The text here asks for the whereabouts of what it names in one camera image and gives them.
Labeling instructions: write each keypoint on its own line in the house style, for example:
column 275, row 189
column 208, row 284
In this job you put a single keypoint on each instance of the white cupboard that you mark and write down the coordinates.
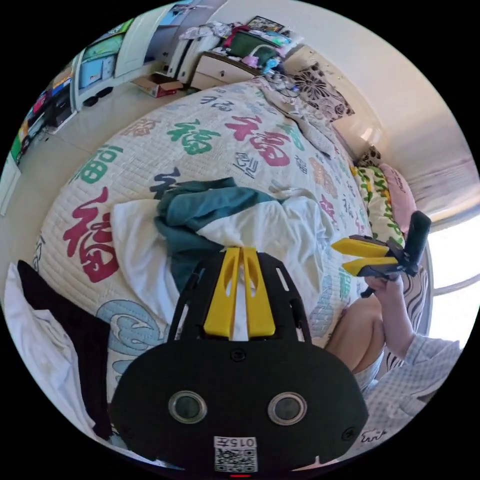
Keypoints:
column 131, row 48

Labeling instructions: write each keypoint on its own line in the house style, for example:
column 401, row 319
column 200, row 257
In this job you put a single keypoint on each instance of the black floral pillow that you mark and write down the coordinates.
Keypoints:
column 318, row 90
column 370, row 155

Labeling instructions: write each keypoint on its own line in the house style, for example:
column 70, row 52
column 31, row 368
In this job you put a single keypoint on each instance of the person's right hand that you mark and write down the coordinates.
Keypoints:
column 392, row 300

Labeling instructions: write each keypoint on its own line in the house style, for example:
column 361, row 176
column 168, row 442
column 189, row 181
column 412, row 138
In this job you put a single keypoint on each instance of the wooden nightstand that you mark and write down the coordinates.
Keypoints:
column 217, row 71

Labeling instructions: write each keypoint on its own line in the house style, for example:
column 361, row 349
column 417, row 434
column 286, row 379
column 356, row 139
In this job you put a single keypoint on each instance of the pile of clothes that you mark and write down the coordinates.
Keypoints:
column 48, row 337

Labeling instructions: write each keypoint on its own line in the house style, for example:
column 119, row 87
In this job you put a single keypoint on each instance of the person's right forearm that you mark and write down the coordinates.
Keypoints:
column 403, row 339

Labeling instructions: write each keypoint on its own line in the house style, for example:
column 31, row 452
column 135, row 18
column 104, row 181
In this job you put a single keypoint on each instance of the open carton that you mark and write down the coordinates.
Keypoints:
column 157, row 85

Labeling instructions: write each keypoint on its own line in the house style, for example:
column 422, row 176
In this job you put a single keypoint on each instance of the grey rumpled blanket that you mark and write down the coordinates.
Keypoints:
column 311, row 127

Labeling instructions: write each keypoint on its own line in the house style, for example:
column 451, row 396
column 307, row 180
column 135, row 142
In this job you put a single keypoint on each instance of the person's body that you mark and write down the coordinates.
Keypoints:
column 352, row 332

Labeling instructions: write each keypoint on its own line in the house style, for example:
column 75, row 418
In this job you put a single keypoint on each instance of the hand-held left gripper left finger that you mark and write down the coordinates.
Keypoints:
column 221, row 300

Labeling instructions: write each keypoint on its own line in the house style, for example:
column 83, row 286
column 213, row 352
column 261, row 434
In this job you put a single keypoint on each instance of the white and green short sleeve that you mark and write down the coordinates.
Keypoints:
column 262, row 221

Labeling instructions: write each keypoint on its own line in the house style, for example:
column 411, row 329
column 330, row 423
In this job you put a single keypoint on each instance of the pink pillow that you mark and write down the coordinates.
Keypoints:
column 401, row 195

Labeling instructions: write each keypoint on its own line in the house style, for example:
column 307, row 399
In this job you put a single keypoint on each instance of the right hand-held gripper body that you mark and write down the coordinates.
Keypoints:
column 405, row 267

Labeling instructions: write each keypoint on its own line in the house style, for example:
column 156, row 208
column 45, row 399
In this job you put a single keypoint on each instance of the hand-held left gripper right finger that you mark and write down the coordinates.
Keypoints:
column 258, row 303

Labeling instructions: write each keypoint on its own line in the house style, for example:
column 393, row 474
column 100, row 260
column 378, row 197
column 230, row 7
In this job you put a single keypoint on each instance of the shelf with colourful items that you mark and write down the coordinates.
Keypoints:
column 56, row 101

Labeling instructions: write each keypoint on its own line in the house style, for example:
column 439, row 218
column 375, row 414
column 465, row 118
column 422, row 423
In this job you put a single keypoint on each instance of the bed with printed quilt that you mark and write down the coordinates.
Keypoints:
column 150, row 161

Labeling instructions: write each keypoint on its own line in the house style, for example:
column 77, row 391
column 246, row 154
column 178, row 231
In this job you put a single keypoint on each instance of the green and yellow floral pillow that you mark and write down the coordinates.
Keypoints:
column 375, row 198

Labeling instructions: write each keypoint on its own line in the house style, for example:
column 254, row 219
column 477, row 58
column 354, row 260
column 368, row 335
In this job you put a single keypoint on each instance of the window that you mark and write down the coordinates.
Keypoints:
column 450, row 270

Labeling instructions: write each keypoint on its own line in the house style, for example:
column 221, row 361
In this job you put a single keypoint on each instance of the zebra striped cushion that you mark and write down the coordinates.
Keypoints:
column 417, row 300

